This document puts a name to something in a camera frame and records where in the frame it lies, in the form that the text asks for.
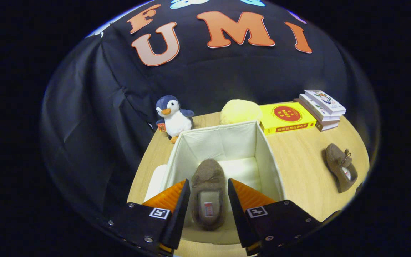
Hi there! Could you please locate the yellow book with red circle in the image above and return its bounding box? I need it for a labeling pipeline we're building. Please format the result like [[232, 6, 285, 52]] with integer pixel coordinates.
[[259, 102, 317, 135]]

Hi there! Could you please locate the brown shoe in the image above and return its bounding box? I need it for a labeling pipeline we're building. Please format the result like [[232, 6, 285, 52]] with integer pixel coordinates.
[[191, 159, 227, 231], [325, 143, 358, 193]]

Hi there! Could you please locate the yellow round plush cushion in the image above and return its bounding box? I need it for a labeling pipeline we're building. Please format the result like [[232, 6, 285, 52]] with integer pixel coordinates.
[[220, 99, 263, 125]]

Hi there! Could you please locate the brown book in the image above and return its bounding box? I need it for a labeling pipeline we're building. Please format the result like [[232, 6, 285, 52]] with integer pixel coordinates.
[[294, 98, 340, 132]]

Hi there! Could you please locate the black backdrop cloth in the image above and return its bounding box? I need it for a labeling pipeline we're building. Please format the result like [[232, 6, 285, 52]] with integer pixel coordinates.
[[40, 0, 381, 215]]

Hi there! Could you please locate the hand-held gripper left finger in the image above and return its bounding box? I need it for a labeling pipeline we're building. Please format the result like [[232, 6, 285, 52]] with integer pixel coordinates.
[[107, 178, 191, 256]]

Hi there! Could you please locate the penguin plush toy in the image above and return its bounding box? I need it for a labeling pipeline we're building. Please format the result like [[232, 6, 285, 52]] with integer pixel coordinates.
[[156, 95, 195, 144]]

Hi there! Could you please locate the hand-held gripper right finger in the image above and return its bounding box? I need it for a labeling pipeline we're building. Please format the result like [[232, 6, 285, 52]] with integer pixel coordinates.
[[228, 178, 322, 256]]

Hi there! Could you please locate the beige fabric storage box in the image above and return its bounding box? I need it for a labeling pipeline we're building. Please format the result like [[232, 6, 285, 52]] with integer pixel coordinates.
[[159, 121, 286, 245]]

